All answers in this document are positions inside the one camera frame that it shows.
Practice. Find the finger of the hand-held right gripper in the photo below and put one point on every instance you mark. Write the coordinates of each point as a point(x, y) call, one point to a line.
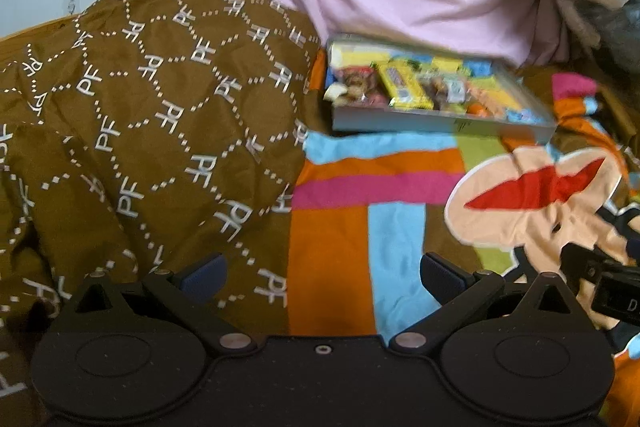
point(577, 264)

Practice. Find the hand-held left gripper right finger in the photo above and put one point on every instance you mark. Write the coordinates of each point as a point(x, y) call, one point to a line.
point(440, 276)

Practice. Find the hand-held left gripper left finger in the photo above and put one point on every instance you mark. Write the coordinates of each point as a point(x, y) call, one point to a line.
point(202, 276)

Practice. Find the grey tray box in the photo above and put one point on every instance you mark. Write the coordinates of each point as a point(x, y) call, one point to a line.
point(400, 122)

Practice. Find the dark chocolate snack packet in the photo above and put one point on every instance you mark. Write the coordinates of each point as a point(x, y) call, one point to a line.
point(432, 89)

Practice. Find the green label biscuit packet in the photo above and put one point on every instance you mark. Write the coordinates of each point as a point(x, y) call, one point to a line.
point(455, 89)

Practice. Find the yellow candy bar packet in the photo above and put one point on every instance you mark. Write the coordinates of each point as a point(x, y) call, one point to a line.
point(402, 87)

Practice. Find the red cookie packet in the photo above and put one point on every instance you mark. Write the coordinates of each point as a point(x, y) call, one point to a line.
point(355, 87)

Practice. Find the colourful printed blanket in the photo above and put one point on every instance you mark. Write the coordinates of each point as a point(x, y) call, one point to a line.
point(400, 187)

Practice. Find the brown patterned blanket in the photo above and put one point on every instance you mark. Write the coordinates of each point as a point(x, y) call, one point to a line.
point(150, 132)

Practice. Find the cartoon drawing tray liner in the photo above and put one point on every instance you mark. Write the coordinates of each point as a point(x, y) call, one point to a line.
point(352, 54)

